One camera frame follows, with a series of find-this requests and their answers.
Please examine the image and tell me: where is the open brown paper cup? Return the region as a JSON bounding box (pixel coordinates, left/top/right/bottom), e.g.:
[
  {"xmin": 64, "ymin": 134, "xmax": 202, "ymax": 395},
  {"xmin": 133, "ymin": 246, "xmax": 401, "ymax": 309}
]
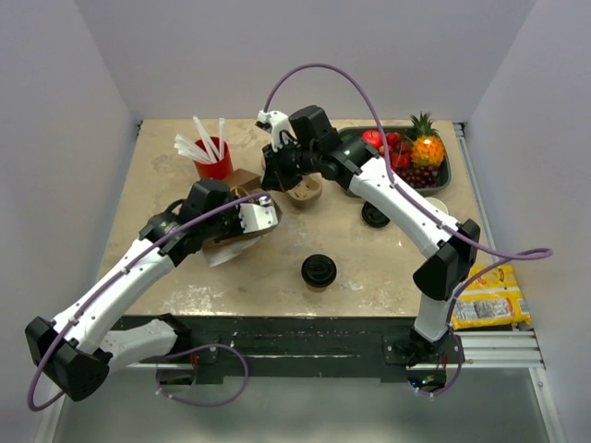
[{"xmin": 426, "ymin": 197, "xmax": 449, "ymax": 214}]

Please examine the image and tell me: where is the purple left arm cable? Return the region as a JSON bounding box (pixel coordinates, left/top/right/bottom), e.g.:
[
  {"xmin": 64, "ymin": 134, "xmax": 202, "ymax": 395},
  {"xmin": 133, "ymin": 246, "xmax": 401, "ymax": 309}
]
[{"xmin": 26, "ymin": 192, "xmax": 250, "ymax": 412}]

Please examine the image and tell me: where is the bunch of dark red grapes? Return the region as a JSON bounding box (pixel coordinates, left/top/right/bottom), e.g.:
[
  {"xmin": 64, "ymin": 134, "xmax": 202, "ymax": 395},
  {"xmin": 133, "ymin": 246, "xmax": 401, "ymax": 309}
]
[{"xmin": 397, "ymin": 166, "xmax": 440, "ymax": 189}]

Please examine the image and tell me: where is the aluminium frame rail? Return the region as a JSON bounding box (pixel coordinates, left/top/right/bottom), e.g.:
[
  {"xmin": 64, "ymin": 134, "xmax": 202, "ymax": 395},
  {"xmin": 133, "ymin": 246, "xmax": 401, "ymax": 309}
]
[{"xmin": 126, "ymin": 331, "xmax": 545, "ymax": 369}]

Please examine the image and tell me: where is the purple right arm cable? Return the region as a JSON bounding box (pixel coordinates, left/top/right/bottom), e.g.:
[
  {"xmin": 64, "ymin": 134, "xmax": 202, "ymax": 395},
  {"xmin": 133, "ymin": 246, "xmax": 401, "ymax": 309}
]
[{"xmin": 262, "ymin": 63, "xmax": 554, "ymax": 398}]

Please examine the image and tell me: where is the grey fruit tray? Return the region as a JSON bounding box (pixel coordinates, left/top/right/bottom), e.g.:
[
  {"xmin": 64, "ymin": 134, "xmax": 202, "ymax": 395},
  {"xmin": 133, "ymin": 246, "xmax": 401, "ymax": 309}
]
[{"xmin": 336, "ymin": 125, "xmax": 452, "ymax": 199}]

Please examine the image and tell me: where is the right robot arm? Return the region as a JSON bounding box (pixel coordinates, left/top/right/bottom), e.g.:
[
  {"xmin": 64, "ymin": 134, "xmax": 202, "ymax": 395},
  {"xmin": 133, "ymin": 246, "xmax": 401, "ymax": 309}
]
[{"xmin": 256, "ymin": 105, "xmax": 480, "ymax": 366}]

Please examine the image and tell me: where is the pineapple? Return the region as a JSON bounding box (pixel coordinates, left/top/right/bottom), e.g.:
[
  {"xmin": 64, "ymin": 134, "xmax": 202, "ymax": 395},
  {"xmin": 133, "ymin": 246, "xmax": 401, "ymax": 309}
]
[{"xmin": 410, "ymin": 112, "xmax": 445, "ymax": 168}]

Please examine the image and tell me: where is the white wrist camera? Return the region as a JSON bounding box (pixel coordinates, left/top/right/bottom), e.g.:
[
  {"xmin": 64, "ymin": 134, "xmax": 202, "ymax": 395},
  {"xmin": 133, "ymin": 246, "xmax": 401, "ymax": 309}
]
[
  {"xmin": 238, "ymin": 196, "xmax": 282, "ymax": 235},
  {"xmin": 256, "ymin": 110, "xmax": 290, "ymax": 152}
]

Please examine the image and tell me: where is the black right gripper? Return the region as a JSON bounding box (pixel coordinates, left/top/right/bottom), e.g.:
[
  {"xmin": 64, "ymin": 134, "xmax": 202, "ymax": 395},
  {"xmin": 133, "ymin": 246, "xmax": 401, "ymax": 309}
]
[{"xmin": 262, "ymin": 137, "xmax": 320, "ymax": 193}]

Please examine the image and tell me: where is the brown paper coffee cup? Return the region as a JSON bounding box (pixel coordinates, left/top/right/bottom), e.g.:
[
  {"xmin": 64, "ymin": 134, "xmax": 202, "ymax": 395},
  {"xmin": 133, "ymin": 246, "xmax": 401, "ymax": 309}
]
[{"xmin": 306, "ymin": 281, "xmax": 332, "ymax": 293}]

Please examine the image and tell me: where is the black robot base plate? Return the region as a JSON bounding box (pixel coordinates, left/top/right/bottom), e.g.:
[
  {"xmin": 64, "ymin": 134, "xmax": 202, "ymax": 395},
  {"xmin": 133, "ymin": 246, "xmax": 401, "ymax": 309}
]
[{"xmin": 140, "ymin": 316, "xmax": 464, "ymax": 384}]

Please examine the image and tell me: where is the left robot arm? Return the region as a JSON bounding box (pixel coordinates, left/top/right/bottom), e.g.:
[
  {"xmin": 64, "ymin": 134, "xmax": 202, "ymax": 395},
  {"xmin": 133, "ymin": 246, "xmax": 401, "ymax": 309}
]
[{"xmin": 25, "ymin": 178, "xmax": 253, "ymax": 412}]

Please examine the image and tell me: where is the yellow snack bag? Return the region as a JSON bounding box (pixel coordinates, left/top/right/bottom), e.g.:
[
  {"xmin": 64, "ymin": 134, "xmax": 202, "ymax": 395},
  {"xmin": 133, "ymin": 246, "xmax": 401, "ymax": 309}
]
[{"xmin": 452, "ymin": 265, "xmax": 531, "ymax": 330}]

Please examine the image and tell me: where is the black coffee cup lid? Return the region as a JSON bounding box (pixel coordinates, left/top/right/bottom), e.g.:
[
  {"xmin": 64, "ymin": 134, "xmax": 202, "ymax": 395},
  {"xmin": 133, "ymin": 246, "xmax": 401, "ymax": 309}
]
[{"xmin": 300, "ymin": 254, "xmax": 337, "ymax": 283}]

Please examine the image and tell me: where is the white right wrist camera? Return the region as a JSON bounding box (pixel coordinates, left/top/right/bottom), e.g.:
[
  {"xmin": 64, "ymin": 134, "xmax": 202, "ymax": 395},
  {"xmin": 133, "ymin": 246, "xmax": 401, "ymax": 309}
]
[{"xmin": 256, "ymin": 110, "xmax": 290, "ymax": 152}]

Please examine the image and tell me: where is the brown paper bag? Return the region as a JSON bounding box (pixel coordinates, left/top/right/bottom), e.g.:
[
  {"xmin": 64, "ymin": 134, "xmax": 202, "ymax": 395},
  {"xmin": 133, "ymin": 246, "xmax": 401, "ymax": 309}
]
[{"xmin": 201, "ymin": 169, "xmax": 283, "ymax": 267}]

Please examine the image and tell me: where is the red apple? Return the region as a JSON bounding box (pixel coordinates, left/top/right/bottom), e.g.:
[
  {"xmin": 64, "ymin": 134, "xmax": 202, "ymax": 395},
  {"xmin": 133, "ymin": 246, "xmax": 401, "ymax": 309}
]
[{"xmin": 361, "ymin": 129, "xmax": 383, "ymax": 150}]

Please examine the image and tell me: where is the red straw holder cup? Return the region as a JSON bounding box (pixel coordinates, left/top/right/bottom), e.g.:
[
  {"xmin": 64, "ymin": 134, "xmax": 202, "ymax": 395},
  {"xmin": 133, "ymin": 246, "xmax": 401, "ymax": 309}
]
[{"xmin": 194, "ymin": 137, "xmax": 234, "ymax": 180}]

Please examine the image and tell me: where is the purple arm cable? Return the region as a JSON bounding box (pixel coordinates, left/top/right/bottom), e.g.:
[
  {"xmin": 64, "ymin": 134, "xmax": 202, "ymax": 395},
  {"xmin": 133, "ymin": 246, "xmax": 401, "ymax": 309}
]
[
  {"xmin": 262, "ymin": 63, "xmax": 554, "ymax": 398},
  {"xmin": 26, "ymin": 192, "xmax": 250, "ymax": 412}
]

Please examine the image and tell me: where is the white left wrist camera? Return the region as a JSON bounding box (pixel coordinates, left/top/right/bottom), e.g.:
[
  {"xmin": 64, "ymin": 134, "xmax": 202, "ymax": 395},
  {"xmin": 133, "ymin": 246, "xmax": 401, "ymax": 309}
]
[{"xmin": 238, "ymin": 196, "xmax": 282, "ymax": 235}]

